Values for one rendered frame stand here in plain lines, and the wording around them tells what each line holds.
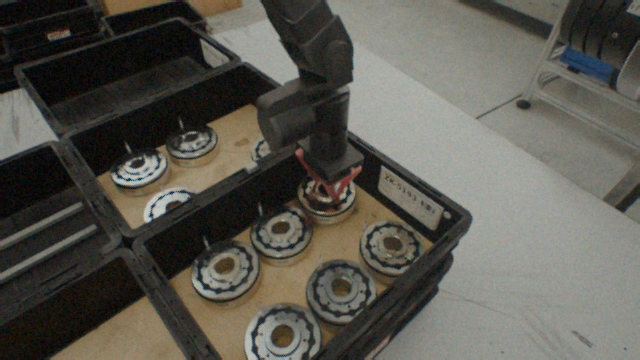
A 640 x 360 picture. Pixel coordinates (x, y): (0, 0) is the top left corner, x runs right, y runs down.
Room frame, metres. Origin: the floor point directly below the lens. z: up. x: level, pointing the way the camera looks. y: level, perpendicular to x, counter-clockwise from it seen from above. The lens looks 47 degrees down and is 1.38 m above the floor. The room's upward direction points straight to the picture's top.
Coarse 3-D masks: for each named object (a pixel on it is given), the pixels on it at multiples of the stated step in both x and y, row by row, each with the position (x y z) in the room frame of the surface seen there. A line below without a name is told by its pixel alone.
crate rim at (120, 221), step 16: (240, 64) 0.77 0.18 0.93; (208, 80) 0.71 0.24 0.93; (272, 80) 0.71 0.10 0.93; (160, 96) 0.65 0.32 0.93; (128, 112) 0.60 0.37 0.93; (80, 128) 0.55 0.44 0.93; (64, 144) 0.51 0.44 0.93; (80, 160) 0.48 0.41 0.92; (240, 176) 0.43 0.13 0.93; (96, 192) 0.39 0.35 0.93; (208, 192) 0.39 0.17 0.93; (112, 208) 0.37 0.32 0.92; (176, 208) 0.37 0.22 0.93; (128, 224) 0.33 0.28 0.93; (144, 224) 0.33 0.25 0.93; (128, 240) 0.31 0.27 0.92
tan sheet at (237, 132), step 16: (240, 112) 0.73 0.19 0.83; (256, 112) 0.73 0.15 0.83; (224, 128) 0.67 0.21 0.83; (240, 128) 0.67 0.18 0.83; (256, 128) 0.67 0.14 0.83; (224, 144) 0.62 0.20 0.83; (240, 144) 0.62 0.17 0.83; (224, 160) 0.57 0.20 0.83; (240, 160) 0.57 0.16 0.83; (176, 176) 0.53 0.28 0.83; (192, 176) 0.53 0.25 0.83; (208, 176) 0.53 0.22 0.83; (224, 176) 0.53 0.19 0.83; (112, 192) 0.48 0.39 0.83; (160, 192) 0.48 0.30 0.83; (128, 208) 0.44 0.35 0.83; (144, 208) 0.44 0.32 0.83
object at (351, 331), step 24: (360, 144) 0.51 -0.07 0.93; (264, 168) 0.45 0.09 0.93; (216, 192) 0.39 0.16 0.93; (432, 192) 0.39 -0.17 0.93; (144, 240) 0.31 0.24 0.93; (456, 240) 0.31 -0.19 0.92; (144, 264) 0.27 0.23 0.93; (432, 264) 0.28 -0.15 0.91; (168, 288) 0.24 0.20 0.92; (408, 288) 0.24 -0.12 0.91; (360, 312) 0.20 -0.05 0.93; (384, 312) 0.21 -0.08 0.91; (192, 336) 0.17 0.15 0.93; (336, 336) 0.17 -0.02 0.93
